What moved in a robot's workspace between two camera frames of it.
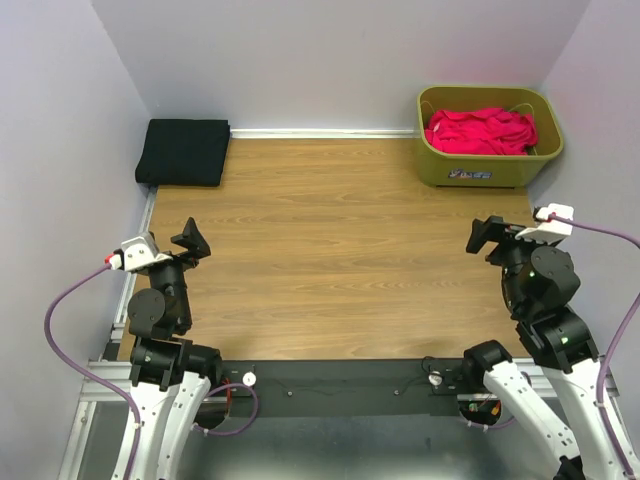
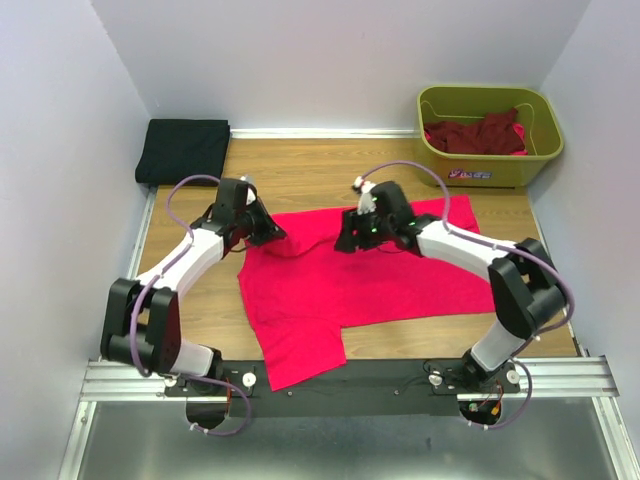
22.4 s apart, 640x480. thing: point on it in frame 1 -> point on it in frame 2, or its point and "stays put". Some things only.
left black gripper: (192, 239) -> (269, 231)
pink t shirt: (481, 131) -> (305, 291)
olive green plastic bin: (441, 167) stays put
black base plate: (330, 388) stays put
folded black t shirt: (183, 152) stays put
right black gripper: (493, 227) -> (352, 222)
